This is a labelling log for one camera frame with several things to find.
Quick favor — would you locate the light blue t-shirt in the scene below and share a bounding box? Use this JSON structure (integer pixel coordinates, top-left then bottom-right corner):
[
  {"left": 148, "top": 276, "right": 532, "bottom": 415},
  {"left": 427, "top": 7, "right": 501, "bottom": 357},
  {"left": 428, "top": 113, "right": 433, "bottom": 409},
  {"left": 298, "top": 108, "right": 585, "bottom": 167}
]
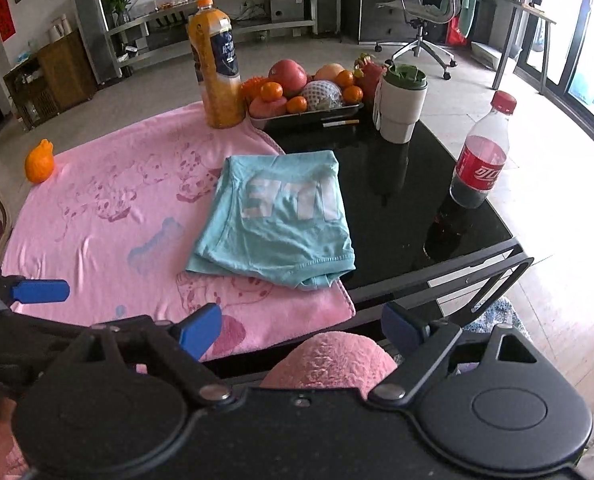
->
[{"left": 186, "top": 150, "right": 355, "bottom": 290}]

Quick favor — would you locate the small orange fruit toy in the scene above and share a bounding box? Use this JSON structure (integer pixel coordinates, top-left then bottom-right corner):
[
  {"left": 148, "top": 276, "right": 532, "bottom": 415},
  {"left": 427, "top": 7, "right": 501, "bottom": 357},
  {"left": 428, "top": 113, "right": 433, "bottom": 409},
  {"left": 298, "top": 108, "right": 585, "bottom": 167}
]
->
[{"left": 24, "top": 139, "right": 55, "bottom": 184}]

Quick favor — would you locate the pink printed towel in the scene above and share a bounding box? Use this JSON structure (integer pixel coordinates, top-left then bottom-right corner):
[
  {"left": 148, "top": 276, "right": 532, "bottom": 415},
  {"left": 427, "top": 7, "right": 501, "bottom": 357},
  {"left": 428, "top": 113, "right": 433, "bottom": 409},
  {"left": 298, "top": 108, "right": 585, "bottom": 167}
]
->
[{"left": 2, "top": 103, "right": 355, "bottom": 359}]

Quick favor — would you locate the cola bottle red cap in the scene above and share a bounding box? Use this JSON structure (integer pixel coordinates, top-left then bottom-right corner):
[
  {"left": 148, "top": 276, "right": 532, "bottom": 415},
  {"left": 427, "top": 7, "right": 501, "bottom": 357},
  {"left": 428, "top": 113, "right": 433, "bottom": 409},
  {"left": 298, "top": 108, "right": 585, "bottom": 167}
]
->
[{"left": 449, "top": 90, "right": 517, "bottom": 209}]

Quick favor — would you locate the cigarette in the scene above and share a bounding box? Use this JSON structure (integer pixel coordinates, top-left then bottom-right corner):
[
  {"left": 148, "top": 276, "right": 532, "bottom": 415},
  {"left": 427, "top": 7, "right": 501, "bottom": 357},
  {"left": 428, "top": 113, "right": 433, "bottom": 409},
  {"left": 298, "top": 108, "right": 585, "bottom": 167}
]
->
[{"left": 322, "top": 119, "right": 360, "bottom": 128}]

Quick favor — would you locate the black fruit tray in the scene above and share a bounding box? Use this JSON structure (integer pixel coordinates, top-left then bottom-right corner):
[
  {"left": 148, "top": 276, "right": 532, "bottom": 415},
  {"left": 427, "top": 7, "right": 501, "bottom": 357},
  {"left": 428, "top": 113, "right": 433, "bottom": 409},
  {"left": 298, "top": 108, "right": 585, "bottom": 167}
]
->
[{"left": 249, "top": 103, "right": 363, "bottom": 131}]

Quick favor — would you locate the brown wooden cabinet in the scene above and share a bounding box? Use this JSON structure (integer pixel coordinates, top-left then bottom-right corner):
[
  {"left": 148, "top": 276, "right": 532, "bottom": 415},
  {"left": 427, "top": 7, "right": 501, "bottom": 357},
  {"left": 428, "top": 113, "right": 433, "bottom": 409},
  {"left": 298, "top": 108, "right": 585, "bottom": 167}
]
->
[{"left": 3, "top": 30, "right": 98, "bottom": 129}]

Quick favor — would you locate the white cup green lid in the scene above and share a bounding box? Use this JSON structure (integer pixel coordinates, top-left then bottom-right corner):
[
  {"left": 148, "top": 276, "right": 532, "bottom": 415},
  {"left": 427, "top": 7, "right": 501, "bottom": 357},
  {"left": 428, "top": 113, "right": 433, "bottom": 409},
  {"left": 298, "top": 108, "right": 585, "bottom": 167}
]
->
[{"left": 373, "top": 64, "right": 428, "bottom": 145}]

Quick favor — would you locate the netted white fruit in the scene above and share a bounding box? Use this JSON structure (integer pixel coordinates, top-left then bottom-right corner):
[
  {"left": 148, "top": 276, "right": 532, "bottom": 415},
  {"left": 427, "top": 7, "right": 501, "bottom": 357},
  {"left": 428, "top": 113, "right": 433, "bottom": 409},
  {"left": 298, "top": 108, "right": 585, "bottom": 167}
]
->
[{"left": 300, "top": 80, "right": 344, "bottom": 112}]

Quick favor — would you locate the red dragon fruit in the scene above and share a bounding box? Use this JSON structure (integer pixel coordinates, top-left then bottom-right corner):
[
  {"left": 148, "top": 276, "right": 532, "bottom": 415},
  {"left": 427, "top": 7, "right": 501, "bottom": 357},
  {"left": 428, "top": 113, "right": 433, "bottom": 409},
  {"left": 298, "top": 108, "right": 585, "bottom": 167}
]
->
[{"left": 353, "top": 53, "right": 386, "bottom": 104}]

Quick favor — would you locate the red apple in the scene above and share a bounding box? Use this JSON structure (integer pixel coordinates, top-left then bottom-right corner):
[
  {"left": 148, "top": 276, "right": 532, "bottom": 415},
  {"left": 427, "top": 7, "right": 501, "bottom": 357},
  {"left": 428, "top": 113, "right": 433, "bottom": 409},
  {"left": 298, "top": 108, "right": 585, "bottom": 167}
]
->
[{"left": 268, "top": 58, "right": 308, "bottom": 98}]

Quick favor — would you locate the orange juice bottle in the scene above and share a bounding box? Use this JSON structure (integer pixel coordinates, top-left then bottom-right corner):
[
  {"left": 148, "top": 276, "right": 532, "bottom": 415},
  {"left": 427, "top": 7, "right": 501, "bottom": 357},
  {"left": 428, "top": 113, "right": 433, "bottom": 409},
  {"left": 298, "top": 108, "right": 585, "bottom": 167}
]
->
[{"left": 187, "top": 0, "right": 246, "bottom": 129}]

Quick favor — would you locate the grey tower speaker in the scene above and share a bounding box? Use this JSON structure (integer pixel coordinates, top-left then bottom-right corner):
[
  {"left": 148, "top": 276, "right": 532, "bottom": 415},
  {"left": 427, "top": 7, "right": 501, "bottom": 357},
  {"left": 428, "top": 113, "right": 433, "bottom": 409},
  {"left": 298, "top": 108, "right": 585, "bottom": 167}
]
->
[{"left": 73, "top": 0, "right": 122, "bottom": 86}]

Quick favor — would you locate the green potted plant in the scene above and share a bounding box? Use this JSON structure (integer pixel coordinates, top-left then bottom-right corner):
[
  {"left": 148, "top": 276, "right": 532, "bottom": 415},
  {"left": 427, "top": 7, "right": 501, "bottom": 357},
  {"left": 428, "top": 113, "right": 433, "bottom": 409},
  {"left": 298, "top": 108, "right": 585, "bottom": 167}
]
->
[{"left": 104, "top": 0, "right": 129, "bottom": 26}]

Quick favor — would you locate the grey office chair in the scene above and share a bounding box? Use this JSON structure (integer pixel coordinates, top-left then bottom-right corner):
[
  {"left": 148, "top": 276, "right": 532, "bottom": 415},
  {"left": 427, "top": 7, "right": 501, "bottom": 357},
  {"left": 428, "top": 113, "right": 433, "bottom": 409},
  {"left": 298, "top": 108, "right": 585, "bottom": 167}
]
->
[{"left": 379, "top": 0, "right": 477, "bottom": 80}]

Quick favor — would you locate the grey tv stand shelf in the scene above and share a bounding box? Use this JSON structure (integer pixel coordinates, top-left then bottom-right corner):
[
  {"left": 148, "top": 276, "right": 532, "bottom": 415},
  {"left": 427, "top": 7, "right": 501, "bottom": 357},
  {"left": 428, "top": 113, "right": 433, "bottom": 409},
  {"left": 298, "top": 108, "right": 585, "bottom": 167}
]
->
[{"left": 107, "top": 0, "right": 320, "bottom": 68}]

